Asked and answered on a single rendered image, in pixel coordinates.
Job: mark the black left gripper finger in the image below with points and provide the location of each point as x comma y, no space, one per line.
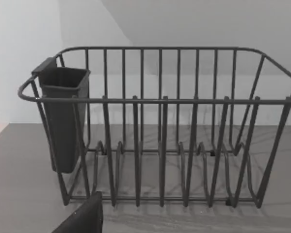
87,218

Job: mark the dark grey cutlery holder cup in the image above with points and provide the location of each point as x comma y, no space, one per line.
63,126

